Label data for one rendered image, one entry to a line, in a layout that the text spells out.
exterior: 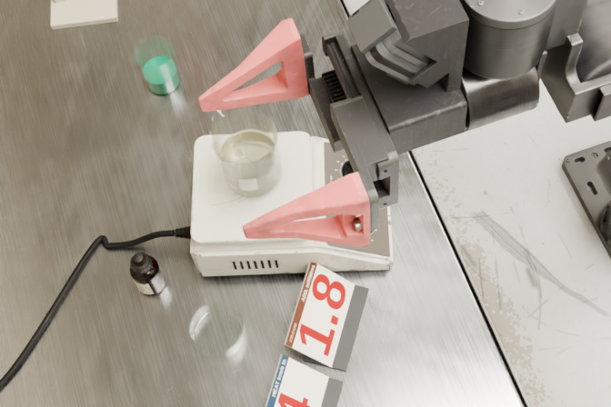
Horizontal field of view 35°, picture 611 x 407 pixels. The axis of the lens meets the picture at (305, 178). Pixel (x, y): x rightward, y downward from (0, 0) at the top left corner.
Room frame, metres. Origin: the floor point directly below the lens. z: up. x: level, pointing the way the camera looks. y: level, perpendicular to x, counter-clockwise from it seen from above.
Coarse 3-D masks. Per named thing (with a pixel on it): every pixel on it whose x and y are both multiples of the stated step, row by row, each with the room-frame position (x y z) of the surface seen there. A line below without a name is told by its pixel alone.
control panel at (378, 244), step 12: (324, 144) 0.49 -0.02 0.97; (324, 156) 0.48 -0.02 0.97; (336, 156) 0.48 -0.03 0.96; (336, 168) 0.46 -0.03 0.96; (384, 216) 0.42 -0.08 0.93; (384, 228) 0.40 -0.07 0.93; (372, 240) 0.39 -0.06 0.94; (384, 240) 0.39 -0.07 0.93; (372, 252) 0.38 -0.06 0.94; (384, 252) 0.38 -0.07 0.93
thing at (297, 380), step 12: (288, 360) 0.28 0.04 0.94; (288, 372) 0.27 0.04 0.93; (300, 372) 0.27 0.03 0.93; (312, 372) 0.27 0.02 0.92; (288, 384) 0.26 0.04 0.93; (300, 384) 0.26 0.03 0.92; (312, 384) 0.26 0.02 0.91; (288, 396) 0.24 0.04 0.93; (300, 396) 0.25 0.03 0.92; (312, 396) 0.25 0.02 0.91
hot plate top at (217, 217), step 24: (288, 144) 0.48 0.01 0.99; (312, 144) 0.48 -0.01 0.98; (216, 168) 0.47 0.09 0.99; (288, 168) 0.46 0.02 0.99; (312, 168) 0.45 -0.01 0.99; (192, 192) 0.44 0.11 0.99; (216, 192) 0.44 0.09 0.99; (288, 192) 0.43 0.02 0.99; (192, 216) 0.42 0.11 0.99; (216, 216) 0.41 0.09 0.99; (240, 216) 0.41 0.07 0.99; (216, 240) 0.39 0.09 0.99; (240, 240) 0.38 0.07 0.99; (264, 240) 0.38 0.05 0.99; (288, 240) 0.38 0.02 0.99
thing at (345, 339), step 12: (336, 276) 0.36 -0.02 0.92; (360, 288) 0.35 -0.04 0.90; (348, 300) 0.34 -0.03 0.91; (360, 300) 0.34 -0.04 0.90; (348, 312) 0.33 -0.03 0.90; (360, 312) 0.33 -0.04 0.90; (348, 324) 0.32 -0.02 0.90; (336, 336) 0.30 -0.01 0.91; (348, 336) 0.30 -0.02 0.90; (336, 348) 0.29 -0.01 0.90; (348, 348) 0.29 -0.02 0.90; (312, 360) 0.28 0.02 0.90; (336, 360) 0.28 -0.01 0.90; (348, 360) 0.28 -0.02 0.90
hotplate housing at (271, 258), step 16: (320, 144) 0.49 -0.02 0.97; (320, 160) 0.47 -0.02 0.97; (320, 176) 0.45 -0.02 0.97; (192, 240) 0.40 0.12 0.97; (192, 256) 0.39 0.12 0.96; (208, 256) 0.38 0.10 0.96; (224, 256) 0.38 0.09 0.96; (240, 256) 0.38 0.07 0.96; (256, 256) 0.38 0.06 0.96; (272, 256) 0.38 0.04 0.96; (288, 256) 0.37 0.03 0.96; (304, 256) 0.37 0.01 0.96; (320, 256) 0.37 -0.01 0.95; (336, 256) 0.37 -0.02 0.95; (352, 256) 0.37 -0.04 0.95; (368, 256) 0.37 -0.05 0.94; (384, 256) 0.37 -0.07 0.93; (208, 272) 0.38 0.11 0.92; (224, 272) 0.38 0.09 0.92; (240, 272) 0.38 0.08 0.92; (256, 272) 0.38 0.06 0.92; (272, 272) 0.38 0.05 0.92; (288, 272) 0.38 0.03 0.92; (304, 272) 0.37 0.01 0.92; (336, 272) 0.37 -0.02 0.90
